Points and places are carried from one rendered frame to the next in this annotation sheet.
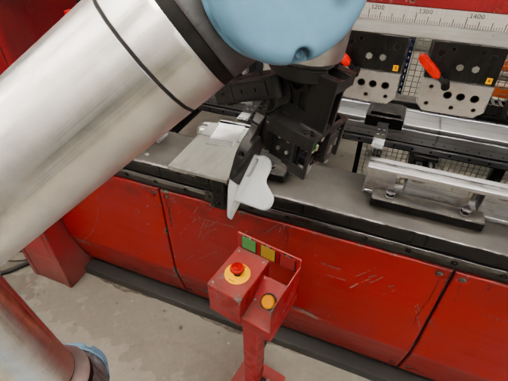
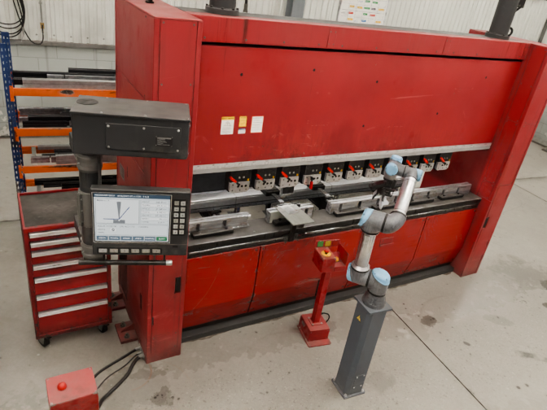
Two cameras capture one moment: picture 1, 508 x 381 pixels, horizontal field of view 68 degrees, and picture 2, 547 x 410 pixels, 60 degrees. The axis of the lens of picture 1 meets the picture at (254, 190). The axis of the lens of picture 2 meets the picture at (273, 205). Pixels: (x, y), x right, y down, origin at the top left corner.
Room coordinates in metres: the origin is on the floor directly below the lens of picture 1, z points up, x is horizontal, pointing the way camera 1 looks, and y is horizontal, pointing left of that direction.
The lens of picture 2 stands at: (-0.69, 2.70, 2.62)
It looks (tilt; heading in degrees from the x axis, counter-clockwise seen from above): 27 degrees down; 305
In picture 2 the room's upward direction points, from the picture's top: 9 degrees clockwise
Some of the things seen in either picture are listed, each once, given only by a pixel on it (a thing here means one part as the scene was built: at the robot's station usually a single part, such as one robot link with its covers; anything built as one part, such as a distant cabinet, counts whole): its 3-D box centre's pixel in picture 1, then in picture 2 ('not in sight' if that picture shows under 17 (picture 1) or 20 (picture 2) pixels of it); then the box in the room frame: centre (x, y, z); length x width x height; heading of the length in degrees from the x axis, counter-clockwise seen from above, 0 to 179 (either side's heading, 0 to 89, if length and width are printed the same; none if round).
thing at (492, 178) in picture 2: not in sight; (473, 158); (0.38, -2.12, 1.15); 0.85 x 0.25 x 2.30; 158
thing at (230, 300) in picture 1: (253, 285); (330, 255); (0.63, 0.00, 0.75); 0.20 x 0.16 x 0.18; 58
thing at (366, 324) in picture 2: not in sight; (360, 346); (0.13, 0.27, 0.39); 0.18 x 0.18 x 0.77; 64
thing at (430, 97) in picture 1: (457, 74); (352, 167); (0.85, -0.48, 1.26); 0.15 x 0.09 x 0.17; 68
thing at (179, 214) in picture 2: not in sight; (142, 218); (0.95, 1.45, 1.42); 0.45 x 0.12 x 0.36; 50
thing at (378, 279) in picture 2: not in sight; (378, 281); (0.14, 0.27, 0.94); 0.13 x 0.12 x 0.14; 17
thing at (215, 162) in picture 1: (218, 149); (295, 215); (0.93, 0.11, 1.00); 0.26 x 0.18 x 0.01; 158
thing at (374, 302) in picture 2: not in sight; (374, 295); (0.13, 0.27, 0.82); 0.15 x 0.15 x 0.10
